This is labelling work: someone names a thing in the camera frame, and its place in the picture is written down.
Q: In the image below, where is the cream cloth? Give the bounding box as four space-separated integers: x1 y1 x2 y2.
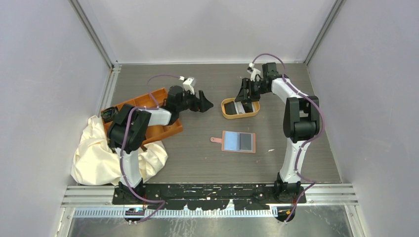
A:
71 116 168 186

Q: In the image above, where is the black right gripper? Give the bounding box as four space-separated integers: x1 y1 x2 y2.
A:
235 78 269 103

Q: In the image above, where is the black card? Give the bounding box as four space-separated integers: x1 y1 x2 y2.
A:
239 133 253 152
224 101 237 116

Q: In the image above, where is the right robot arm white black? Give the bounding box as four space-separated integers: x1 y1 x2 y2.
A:
235 63 321 203

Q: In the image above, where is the dark rolled belt upper left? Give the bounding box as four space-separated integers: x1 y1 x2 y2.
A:
100 107 119 123

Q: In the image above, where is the oval wooden card tray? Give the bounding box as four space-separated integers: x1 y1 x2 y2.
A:
221 98 260 119

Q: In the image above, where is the black mounting base plate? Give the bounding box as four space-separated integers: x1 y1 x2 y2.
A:
112 183 306 211

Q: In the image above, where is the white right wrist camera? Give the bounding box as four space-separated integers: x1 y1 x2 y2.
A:
247 63 261 81

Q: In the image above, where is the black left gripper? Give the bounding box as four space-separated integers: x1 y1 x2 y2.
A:
177 88 213 113

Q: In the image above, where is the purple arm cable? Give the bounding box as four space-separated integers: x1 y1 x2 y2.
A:
119 74 184 223
251 53 325 223

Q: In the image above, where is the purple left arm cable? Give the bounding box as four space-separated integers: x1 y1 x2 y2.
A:
119 74 184 223

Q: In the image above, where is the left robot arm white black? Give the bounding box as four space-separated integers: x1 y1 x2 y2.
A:
107 85 213 204

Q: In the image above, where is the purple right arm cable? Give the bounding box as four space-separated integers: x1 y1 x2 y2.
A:
251 53 325 223

